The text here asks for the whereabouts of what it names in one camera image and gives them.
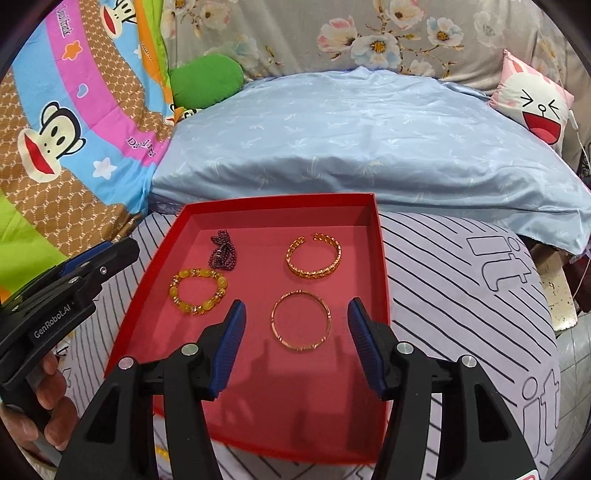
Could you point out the pink bunny face cushion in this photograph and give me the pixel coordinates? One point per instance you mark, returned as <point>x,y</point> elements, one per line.
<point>532,100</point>

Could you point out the colourful cartoon monkey quilt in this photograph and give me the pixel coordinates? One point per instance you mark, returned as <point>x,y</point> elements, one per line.
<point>86,116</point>

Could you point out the person's left hand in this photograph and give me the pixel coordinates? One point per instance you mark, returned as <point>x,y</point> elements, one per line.
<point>50,393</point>

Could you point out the dark garnet bead strand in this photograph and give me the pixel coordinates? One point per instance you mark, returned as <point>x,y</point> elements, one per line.
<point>224,256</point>

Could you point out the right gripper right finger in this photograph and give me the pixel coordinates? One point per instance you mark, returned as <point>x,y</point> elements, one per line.
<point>479,437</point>

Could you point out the light blue pillow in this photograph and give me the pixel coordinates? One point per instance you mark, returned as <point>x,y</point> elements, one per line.
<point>419,145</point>

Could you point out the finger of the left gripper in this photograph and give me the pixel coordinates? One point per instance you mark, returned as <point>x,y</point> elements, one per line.
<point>106,258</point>
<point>81,275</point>

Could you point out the thin gold bangle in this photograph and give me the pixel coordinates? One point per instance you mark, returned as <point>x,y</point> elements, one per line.
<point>301,321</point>

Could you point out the red cardboard tray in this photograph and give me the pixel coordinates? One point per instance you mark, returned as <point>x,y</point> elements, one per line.
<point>297,390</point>

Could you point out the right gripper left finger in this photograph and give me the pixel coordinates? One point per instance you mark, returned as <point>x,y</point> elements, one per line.
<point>114,438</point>

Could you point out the green plush cushion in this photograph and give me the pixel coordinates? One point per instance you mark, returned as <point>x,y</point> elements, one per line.
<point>205,81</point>

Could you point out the grey floral bedsheet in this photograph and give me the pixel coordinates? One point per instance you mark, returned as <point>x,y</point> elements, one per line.
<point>463,41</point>

